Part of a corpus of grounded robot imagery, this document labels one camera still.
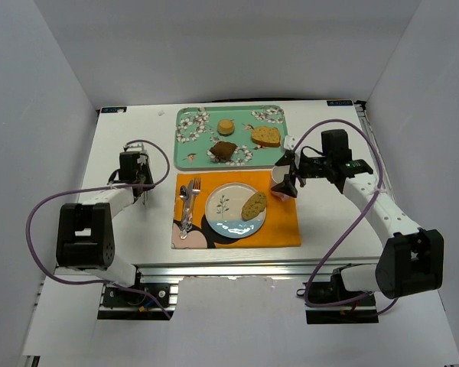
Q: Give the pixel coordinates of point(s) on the large seeded bread slice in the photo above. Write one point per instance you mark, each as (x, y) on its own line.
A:
(266, 136)

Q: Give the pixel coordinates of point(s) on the narrow seeded bread slice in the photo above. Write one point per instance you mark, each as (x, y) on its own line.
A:
(254, 206)

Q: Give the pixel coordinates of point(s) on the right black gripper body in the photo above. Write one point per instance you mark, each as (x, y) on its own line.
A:
(294, 170)

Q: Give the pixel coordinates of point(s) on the left blue table label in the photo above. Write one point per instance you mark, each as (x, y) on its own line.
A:
(113, 109)

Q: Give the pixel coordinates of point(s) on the pink white mug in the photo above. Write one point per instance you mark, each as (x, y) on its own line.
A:
(276, 177)

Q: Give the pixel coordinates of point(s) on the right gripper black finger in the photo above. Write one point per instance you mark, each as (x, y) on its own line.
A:
(286, 188)
(287, 159)

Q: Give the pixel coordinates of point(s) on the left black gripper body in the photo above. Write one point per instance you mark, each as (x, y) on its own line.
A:
(145, 183)

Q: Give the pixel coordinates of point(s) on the metal serving tongs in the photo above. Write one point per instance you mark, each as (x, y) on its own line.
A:
(146, 195)

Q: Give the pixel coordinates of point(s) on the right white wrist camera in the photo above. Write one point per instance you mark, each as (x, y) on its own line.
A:
(290, 143)

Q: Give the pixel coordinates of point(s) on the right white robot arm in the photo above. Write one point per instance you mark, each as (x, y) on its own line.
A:
(412, 257)

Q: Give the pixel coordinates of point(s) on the right blue table label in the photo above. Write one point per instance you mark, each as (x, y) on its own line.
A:
(339, 102)

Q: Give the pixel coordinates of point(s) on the orange cartoon placemat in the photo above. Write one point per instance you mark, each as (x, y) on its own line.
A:
(280, 228)

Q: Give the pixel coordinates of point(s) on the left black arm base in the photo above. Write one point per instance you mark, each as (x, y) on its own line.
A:
(158, 295)

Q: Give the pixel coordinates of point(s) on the silver knife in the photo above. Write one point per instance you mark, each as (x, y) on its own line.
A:
(188, 202)

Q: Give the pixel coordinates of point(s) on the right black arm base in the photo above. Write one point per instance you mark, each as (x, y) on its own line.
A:
(361, 311)

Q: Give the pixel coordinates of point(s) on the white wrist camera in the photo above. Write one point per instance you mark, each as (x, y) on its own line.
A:
(290, 143)
(137, 152)

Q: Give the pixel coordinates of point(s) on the round bread bun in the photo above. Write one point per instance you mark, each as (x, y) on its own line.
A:
(225, 127)

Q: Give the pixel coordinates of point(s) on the blue table label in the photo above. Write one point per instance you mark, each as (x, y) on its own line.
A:
(113, 109)
(339, 102)

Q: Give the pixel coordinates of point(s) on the silver fork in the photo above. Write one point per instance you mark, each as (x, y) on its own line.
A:
(195, 191)

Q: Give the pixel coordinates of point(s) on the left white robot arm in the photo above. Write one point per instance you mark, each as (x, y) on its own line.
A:
(85, 240)

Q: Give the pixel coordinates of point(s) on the silver spoon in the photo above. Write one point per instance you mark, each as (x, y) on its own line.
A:
(184, 195)

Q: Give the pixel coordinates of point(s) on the blue white ceramic plate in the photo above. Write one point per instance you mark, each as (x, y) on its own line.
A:
(223, 211)

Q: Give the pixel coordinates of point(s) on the teal floral tray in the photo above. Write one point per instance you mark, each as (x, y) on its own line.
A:
(196, 133)

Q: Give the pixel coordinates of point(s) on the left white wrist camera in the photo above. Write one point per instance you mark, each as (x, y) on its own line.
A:
(137, 152)

